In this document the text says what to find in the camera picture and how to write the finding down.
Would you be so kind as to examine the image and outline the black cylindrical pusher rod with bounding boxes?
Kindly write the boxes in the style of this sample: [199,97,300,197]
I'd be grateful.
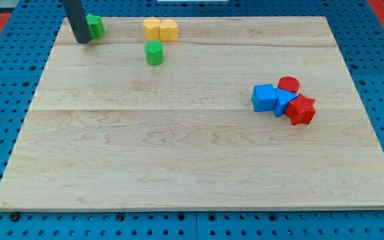
[61,0,92,44]

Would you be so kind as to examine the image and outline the yellow hexagon block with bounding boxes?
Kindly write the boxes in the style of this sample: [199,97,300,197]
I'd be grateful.
[142,17,161,41]

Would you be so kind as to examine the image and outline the yellow heart block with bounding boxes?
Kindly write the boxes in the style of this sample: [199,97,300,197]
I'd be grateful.
[159,19,179,41]

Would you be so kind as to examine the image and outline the green star block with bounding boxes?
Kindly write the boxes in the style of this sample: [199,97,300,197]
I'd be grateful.
[86,14,105,39]

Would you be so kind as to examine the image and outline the green cylinder block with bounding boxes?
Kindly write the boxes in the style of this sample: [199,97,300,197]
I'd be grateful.
[144,40,164,65]

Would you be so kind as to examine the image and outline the light wooden board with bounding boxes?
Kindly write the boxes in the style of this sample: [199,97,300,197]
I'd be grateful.
[0,17,384,212]

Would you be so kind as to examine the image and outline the blue cube block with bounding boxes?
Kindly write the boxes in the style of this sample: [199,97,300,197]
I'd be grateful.
[251,84,277,112]

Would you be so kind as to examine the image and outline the red cylinder block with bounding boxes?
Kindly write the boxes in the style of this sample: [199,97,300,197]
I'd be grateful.
[277,76,300,93]

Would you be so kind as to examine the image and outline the blue triangle block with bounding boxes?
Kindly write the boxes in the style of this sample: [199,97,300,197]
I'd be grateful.
[273,88,297,117]

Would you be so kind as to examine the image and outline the red star block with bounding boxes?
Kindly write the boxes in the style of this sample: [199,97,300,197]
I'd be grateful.
[285,94,316,125]

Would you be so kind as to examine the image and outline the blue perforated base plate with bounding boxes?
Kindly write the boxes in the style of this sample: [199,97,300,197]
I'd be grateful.
[0,1,384,239]

